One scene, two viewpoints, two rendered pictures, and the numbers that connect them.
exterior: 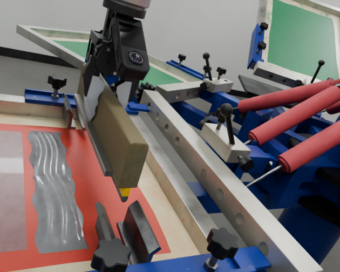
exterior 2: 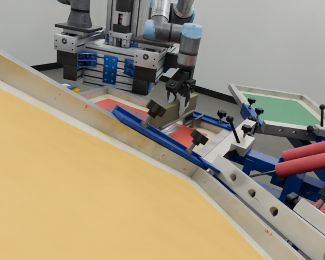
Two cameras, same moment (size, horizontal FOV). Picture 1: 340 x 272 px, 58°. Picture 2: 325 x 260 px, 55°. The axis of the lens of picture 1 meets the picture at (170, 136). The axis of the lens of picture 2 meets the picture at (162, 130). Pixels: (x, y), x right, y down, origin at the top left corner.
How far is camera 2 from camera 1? 93 cm
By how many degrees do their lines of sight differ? 54
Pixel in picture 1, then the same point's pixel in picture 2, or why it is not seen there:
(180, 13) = not seen: outside the picture
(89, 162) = (178, 138)
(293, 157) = (281, 164)
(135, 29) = (182, 74)
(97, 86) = (172, 97)
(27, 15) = (293, 84)
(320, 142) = (306, 160)
